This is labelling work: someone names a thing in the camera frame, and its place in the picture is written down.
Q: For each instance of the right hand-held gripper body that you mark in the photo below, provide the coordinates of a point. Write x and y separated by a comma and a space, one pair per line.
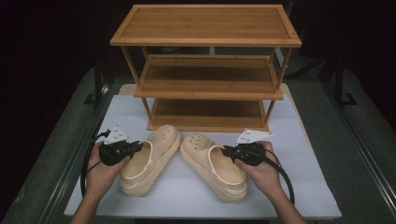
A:
250, 152

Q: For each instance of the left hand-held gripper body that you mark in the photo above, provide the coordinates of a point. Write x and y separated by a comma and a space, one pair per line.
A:
113, 152

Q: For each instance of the cream clog shoe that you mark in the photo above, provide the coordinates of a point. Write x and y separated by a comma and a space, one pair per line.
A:
149, 161
211, 165

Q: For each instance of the wooden three-tier shoe rack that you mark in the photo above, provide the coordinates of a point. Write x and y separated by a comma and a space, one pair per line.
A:
207, 77

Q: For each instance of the person's left hand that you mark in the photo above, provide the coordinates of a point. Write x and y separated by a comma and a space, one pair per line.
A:
101, 177

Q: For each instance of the person's right hand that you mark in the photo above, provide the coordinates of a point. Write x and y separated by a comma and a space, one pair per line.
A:
264, 177

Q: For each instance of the white table sheet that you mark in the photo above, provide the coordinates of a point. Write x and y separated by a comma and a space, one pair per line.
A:
174, 205

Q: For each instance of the black metal stand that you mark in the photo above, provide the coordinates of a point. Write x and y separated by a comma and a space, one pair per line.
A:
342, 84
98, 84

